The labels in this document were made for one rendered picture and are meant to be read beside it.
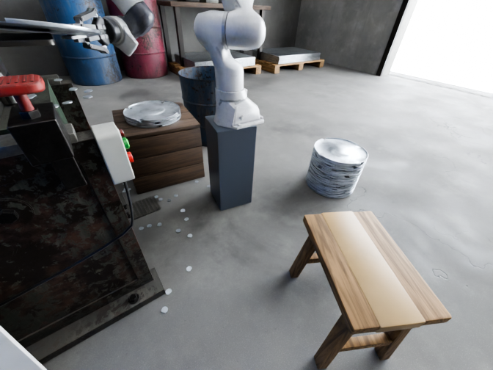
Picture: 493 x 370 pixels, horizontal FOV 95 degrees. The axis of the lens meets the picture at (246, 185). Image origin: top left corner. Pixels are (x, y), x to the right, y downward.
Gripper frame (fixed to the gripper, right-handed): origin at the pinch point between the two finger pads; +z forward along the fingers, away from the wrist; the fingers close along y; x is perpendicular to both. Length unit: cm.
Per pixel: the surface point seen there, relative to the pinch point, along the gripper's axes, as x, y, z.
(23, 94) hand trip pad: 20.0, -4.9, 44.0
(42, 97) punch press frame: -3.2, -13.4, 16.5
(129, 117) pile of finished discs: -8.8, -36.6, -32.1
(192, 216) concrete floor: 24, -78, -6
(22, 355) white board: -1, -63, 59
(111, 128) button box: 21.1, -16.1, 29.0
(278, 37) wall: 98, -24, -482
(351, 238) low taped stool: 83, -47, 31
